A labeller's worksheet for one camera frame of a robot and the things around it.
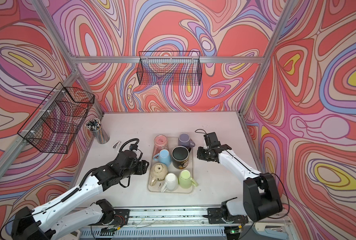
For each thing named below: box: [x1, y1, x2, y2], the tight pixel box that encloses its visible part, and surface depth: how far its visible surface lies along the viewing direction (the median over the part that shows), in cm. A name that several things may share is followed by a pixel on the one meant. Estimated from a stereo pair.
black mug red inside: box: [171, 145, 192, 170], surface depth 86 cm
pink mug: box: [153, 134, 169, 156], surface depth 91 cm
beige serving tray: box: [188, 147, 193, 172], surface depth 94 cm
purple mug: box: [178, 132, 196, 148], surface depth 97 cm
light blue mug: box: [153, 149, 172, 167], surface depth 88 cm
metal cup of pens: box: [85, 118, 110, 144], surface depth 93 cm
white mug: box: [160, 173, 179, 193], surface depth 79 cm
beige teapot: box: [149, 162, 169, 186], surface depth 82 cm
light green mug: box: [178, 169, 199, 189], surface depth 80 cm
